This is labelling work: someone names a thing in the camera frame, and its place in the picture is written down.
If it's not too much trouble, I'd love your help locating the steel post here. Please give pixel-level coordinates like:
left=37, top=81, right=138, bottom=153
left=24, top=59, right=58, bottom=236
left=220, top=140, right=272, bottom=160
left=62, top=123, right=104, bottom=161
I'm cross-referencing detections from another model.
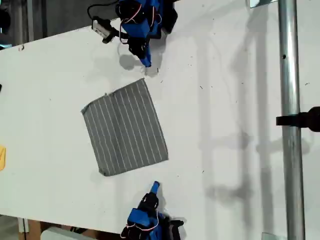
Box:
left=276, top=0, right=306, bottom=240

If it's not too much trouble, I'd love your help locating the camera black cable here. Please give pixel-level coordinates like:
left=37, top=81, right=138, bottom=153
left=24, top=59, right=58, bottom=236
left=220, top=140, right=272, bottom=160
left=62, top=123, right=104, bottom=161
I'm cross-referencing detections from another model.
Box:
left=86, top=0, right=120, bottom=20

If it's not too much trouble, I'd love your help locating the black post clamp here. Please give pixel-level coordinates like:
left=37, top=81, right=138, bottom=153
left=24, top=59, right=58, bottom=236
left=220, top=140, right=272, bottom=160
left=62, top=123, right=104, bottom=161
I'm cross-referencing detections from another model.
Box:
left=275, top=106, right=320, bottom=133

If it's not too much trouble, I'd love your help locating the grey white-striped towel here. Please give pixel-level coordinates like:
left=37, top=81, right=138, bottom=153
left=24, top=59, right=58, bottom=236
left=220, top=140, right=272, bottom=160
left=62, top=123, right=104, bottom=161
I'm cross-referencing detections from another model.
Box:
left=80, top=77, right=170, bottom=178

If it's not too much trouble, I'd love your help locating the white box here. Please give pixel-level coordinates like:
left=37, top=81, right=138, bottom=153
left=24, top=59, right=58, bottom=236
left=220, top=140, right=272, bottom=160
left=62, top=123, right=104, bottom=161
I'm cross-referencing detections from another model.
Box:
left=39, top=226, right=101, bottom=240

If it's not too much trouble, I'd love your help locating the round black object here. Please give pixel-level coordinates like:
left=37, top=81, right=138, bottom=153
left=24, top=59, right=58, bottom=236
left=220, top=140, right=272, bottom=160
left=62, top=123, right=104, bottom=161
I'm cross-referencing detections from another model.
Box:
left=0, top=7, right=12, bottom=31

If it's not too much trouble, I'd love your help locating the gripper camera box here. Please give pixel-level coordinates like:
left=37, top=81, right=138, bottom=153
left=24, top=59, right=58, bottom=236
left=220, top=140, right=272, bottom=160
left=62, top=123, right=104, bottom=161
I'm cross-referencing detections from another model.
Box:
left=166, top=217, right=185, bottom=240
left=91, top=15, right=119, bottom=45

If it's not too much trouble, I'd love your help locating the grey metal frame post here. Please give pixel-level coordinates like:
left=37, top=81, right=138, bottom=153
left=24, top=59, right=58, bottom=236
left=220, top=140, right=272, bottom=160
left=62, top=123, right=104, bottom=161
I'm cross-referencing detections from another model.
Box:
left=26, top=0, right=35, bottom=42

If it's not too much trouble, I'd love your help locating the yellow object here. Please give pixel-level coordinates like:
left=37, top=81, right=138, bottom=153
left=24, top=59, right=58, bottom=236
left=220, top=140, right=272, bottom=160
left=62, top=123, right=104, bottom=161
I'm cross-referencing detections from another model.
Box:
left=0, top=145, right=7, bottom=172

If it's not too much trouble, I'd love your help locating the wooden table support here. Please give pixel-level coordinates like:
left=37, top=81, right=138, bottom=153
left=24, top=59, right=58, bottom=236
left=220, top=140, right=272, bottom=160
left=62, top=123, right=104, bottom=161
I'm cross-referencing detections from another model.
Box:
left=26, top=218, right=43, bottom=235

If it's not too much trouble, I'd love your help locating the white metal table leg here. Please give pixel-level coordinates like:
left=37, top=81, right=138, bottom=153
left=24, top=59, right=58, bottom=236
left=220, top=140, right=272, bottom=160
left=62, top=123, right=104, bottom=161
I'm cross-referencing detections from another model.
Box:
left=17, top=217, right=29, bottom=234

